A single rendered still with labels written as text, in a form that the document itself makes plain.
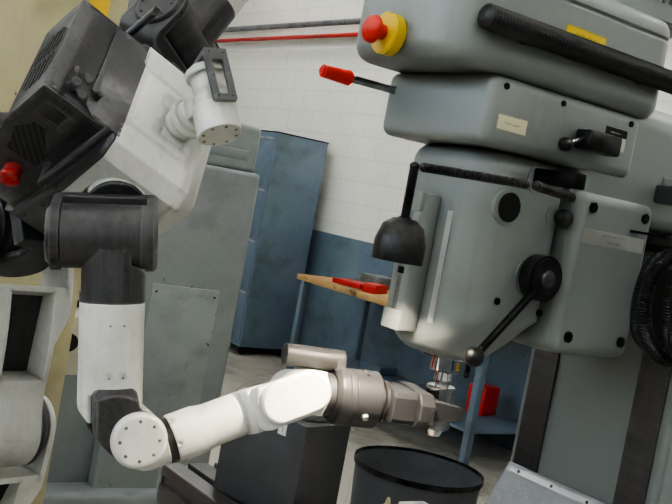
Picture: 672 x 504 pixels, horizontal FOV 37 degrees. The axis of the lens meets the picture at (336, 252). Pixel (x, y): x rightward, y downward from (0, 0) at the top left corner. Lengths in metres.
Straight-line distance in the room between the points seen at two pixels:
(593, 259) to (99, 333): 0.76
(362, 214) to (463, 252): 7.25
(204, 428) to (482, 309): 0.44
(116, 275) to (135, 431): 0.21
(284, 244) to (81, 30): 7.46
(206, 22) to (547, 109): 0.58
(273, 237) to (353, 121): 1.27
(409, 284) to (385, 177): 7.06
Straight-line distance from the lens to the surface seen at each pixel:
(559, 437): 1.92
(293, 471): 1.84
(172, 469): 2.09
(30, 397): 1.82
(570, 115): 1.53
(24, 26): 3.01
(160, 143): 1.50
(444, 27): 1.39
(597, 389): 1.87
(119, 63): 1.53
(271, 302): 8.95
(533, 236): 1.54
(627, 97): 1.62
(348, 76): 1.52
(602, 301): 1.64
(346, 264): 8.78
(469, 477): 3.80
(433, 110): 1.50
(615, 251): 1.65
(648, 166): 1.70
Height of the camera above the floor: 1.52
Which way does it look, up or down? 3 degrees down
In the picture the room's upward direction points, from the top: 10 degrees clockwise
